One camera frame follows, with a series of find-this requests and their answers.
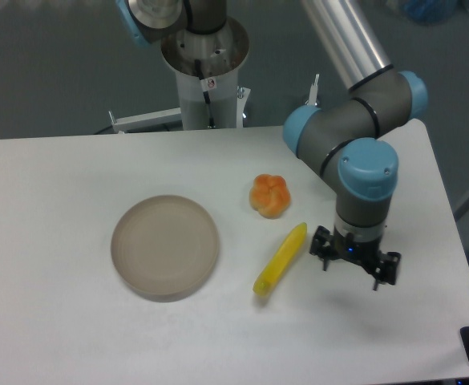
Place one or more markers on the white metal bracket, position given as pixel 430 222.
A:
pixel 313 97
pixel 145 121

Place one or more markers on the white metal bracket left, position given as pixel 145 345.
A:
pixel 145 121

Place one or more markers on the beige round plate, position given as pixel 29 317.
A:
pixel 165 248

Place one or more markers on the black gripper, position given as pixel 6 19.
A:
pixel 383 267

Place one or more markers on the white metal bracket right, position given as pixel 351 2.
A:
pixel 313 97

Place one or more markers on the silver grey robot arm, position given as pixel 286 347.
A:
pixel 343 146

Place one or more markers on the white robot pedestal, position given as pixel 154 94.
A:
pixel 206 68

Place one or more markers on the orange bread roll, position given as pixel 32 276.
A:
pixel 269 195

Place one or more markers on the blue plastic bag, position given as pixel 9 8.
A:
pixel 431 12

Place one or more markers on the yellow toy banana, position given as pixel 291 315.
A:
pixel 277 266

